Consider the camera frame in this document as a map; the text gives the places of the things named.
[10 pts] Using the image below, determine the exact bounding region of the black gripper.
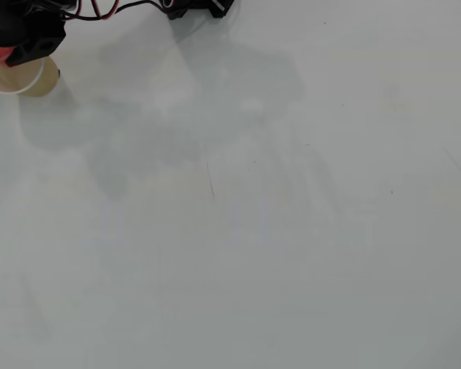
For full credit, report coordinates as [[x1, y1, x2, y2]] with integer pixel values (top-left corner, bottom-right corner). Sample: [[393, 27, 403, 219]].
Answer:
[[0, 0, 68, 67]]

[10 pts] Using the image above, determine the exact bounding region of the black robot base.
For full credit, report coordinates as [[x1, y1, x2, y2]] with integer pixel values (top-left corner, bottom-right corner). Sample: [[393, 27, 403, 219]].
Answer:
[[161, 0, 237, 21]]

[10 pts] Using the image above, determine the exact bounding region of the beige paper cup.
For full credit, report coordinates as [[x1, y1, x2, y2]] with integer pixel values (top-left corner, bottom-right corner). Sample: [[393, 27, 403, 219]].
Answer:
[[0, 55, 61, 98]]

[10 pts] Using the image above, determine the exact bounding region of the red and black cable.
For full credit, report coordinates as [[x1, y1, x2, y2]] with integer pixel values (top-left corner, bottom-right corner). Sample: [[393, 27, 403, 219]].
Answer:
[[59, 0, 166, 22]]

